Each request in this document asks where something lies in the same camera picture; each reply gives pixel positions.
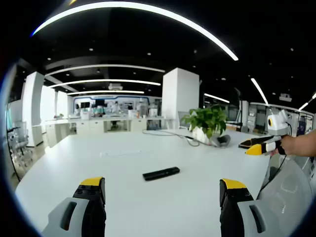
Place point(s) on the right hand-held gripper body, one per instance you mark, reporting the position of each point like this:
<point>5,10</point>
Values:
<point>277,124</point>

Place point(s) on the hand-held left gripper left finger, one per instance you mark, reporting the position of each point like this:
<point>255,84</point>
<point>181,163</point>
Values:
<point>84,214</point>

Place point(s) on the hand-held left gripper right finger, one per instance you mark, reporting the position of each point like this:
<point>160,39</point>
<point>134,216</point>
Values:
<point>232,212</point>

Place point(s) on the black remote control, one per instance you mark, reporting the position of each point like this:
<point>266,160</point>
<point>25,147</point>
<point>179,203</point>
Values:
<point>160,173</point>

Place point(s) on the person's right hand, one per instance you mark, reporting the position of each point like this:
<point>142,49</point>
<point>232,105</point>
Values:
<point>288,145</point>

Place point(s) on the ceiling projector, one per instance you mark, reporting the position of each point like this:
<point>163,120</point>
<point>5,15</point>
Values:
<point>285,97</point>

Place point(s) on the dark grey round object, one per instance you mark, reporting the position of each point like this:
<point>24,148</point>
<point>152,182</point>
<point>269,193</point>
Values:
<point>224,140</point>

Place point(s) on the grey mesh office chair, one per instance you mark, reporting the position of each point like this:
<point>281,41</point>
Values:
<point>286,187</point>

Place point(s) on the green potted plant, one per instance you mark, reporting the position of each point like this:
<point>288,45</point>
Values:
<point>207,118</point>

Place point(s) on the white plant pot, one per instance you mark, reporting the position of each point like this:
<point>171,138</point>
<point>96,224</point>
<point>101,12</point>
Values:
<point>200,134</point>

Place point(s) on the grey monitor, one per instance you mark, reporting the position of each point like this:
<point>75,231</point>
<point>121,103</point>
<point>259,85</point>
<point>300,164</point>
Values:
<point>182,118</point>

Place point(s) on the white square pillar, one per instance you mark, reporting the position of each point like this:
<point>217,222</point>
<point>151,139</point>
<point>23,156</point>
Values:
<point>33,108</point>
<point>180,98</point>

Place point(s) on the white lab counter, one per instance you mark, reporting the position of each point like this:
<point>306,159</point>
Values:
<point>98,123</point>

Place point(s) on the ceiling air conditioner unit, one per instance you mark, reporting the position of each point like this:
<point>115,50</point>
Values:
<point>115,87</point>

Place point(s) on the ceiling light strips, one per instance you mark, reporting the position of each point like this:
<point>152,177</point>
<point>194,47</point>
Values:
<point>111,5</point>

